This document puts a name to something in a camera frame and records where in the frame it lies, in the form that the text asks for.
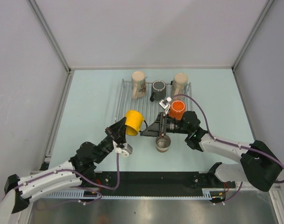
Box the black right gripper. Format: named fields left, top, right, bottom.
left=141, top=112, right=191, bottom=138

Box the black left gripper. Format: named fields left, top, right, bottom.
left=93, top=118, right=128, bottom=164

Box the stainless steel cup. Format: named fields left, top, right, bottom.
left=155, top=135, right=171, bottom=153

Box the yellow mug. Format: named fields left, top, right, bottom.
left=125, top=110, right=145, bottom=136

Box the silver wire dish rack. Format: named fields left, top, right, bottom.
left=114, top=78, right=194, bottom=123

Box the orange mug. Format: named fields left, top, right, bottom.
left=168, top=100, right=186, bottom=120

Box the dark green mug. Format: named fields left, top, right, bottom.
left=149, top=80, right=167, bottom=102

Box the beige decorated mug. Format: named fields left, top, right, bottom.
left=131, top=71, right=146, bottom=99

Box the beige plain mug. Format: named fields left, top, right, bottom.
left=170, top=73, right=188, bottom=98

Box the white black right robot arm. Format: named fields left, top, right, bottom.
left=140, top=111, right=283, bottom=192

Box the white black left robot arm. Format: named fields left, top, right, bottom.
left=4, top=117, right=126, bottom=214

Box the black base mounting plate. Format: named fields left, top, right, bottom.
left=92, top=171, right=225, bottom=197

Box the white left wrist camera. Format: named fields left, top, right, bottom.
left=113, top=142, right=133, bottom=158

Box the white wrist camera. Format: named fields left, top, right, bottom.
left=113, top=142, right=133, bottom=158
left=159, top=97, right=172, bottom=114

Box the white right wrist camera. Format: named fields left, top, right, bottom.
left=159, top=97, right=172, bottom=114

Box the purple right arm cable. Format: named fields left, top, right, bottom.
left=167, top=93, right=284, bottom=205

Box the white slotted cable duct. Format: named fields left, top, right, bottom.
left=43, top=189, right=224, bottom=200

